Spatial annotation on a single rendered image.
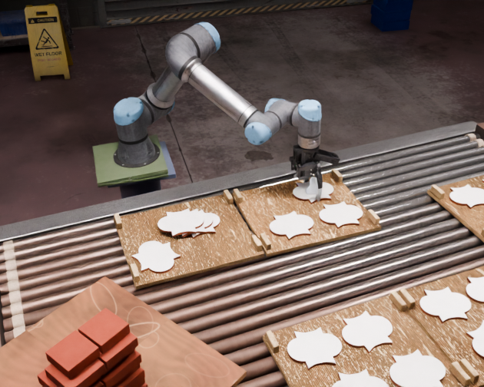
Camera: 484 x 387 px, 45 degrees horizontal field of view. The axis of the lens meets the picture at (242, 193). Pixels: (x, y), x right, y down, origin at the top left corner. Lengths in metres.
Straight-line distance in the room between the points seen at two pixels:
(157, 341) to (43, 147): 3.10
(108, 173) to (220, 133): 2.13
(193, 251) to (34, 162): 2.55
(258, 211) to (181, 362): 0.76
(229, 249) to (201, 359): 0.53
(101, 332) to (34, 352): 0.40
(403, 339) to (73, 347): 0.90
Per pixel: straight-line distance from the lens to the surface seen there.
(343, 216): 2.02
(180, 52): 1.99
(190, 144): 4.26
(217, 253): 1.86
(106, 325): 1.16
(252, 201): 2.07
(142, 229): 1.98
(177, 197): 2.14
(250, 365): 1.58
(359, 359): 1.60
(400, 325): 1.70
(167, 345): 1.47
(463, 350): 1.69
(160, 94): 2.31
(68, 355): 1.13
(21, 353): 1.54
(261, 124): 1.87
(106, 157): 2.45
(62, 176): 4.07
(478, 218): 2.15
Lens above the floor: 2.16
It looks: 35 degrees down
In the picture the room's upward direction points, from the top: straight up
